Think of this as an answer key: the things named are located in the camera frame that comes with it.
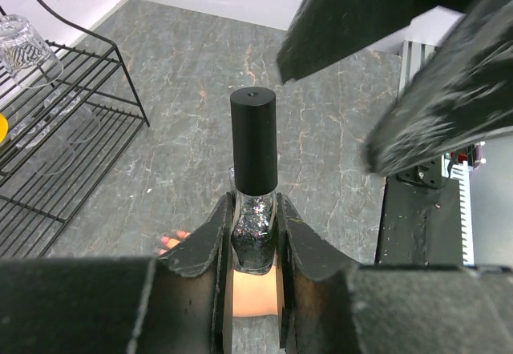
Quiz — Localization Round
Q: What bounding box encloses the black wire dish rack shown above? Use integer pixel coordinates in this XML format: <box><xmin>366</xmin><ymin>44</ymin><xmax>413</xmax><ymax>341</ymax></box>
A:
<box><xmin>1</xmin><ymin>8</ymin><xmax>149</xmax><ymax>259</ymax></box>

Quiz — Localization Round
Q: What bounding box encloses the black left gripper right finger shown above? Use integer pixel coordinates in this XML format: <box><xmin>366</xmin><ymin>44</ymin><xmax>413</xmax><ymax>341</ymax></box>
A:
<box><xmin>276</xmin><ymin>195</ymin><xmax>512</xmax><ymax>353</ymax></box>

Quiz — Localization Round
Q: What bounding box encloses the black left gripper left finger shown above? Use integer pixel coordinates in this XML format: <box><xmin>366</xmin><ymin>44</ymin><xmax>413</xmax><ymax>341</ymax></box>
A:
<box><xmin>1</xmin><ymin>195</ymin><xmax>233</xmax><ymax>353</ymax></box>

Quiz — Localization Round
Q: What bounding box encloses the white slotted cable duct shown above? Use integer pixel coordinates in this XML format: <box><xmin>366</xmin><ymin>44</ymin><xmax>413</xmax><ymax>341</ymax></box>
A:
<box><xmin>442</xmin><ymin>154</ymin><xmax>475</xmax><ymax>266</ymax></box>

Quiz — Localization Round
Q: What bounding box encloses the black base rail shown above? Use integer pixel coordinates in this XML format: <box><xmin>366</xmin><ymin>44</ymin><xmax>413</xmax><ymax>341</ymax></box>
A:
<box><xmin>374</xmin><ymin>156</ymin><xmax>474</xmax><ymax>266</ymax></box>

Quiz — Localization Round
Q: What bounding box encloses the clear upturned glass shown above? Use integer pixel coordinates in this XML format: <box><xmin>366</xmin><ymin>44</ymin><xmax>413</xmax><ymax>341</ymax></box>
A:
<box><xmin>1</xmin><ymin>14</ymin><xmax>64</xmax><ymax>89</ymax></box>

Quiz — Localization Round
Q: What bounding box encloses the person's left hand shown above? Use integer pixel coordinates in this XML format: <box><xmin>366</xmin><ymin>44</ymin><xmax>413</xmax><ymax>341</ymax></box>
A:
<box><xmin>157</xmin><ymin>229</ymin><xmax>280</xmax><ymax>319</ymax></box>

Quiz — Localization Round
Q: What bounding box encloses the glitter nail polish bottle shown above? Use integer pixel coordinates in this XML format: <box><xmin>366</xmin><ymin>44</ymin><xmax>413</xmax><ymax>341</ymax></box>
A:
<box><xmin>228</xmin><ymin>167</ymin><xmax>277</xmax><ymax>276</ymax></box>

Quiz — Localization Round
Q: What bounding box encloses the small clear glass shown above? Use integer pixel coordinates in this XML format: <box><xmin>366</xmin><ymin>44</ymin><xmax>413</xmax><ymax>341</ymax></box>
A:
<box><xmin>5</xmin><ymin>87</ymin><xmax>101</xmax><ymax>176</ymax></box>

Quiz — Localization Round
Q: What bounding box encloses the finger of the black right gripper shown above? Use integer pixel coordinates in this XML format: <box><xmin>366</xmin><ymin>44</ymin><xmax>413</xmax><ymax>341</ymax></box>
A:
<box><xmin>277</xmin><ymin>0</ymin><xmax>474</xmax><ymax>82</ymax></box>
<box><xmin>362</xmin><ymin>0</ymin><xmax>512</xmax><ymax>176</ymax></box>

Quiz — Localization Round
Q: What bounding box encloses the yellow mug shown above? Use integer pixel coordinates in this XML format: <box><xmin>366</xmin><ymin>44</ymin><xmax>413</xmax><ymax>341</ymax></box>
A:
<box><xmin>0</xmin><ymin>114</ymin><xmax>9</xmax><ymax>143</ymax></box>

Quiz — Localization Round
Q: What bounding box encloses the black nail polish cap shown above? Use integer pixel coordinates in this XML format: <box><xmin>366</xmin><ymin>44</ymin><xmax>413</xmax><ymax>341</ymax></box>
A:
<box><xmin>230</xmin><ymin>86</ymin><xmax>278</xmax><ymax>196</ymax></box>

